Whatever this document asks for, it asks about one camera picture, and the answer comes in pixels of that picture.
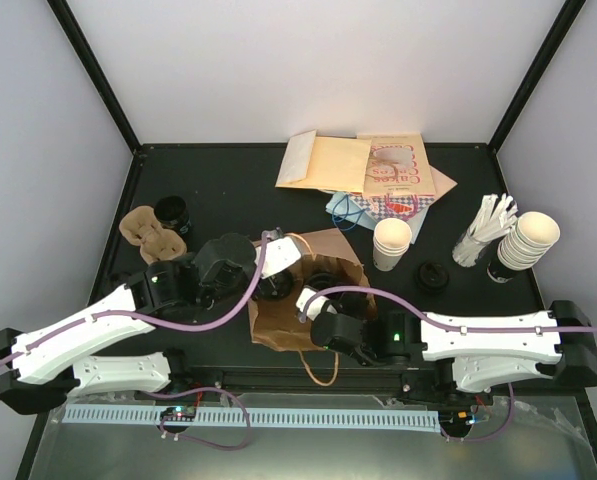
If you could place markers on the brown paper bag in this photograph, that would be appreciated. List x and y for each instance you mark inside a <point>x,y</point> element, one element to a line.
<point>274,324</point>

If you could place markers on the black sleeved paper cup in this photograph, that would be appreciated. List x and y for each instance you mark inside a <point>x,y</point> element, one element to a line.
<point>321,280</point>

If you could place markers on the black cup sleeve stack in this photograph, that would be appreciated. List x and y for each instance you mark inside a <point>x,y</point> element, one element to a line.
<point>172,212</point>

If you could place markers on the single white paper cup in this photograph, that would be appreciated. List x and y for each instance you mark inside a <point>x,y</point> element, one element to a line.
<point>275,287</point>

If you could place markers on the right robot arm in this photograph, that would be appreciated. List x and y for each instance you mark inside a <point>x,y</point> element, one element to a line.
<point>464,354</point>

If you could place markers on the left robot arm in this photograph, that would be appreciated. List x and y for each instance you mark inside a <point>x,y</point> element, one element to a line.
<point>193,293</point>

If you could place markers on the yellow padded envelope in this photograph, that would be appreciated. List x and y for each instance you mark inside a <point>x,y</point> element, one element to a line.
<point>324,163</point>

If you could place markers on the white paper cup stack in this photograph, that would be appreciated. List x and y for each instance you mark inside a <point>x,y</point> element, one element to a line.
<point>391,240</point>

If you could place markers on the blue checkered paper bag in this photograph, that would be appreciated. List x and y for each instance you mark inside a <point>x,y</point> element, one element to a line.
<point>389,206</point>

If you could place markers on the cakes printed paper bag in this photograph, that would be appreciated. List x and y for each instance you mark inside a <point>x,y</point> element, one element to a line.
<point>397,166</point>

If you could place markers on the black lid stack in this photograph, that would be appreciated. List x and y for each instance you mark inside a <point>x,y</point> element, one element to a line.
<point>432,277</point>

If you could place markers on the tan flat paper bag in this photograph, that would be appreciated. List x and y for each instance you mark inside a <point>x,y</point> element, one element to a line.
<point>442,183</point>

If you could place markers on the brown cardboard cup carrier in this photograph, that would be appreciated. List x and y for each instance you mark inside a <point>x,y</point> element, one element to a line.
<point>141,228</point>

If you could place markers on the jar of white stirrers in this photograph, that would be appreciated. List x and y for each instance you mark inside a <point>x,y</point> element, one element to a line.
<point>494,219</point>

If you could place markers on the white lid stack on sleeve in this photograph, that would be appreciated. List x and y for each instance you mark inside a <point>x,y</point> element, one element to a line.
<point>532,236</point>

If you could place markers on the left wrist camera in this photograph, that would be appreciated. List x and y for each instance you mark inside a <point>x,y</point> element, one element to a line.
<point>280,254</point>

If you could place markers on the light blue cable duct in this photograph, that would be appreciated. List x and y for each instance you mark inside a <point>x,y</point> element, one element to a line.
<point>292,418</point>

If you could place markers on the black frame post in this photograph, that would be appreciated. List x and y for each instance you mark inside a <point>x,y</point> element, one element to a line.
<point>550,45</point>
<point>80,45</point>

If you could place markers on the right black frame post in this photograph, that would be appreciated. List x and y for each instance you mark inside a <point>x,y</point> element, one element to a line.
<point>550,45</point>

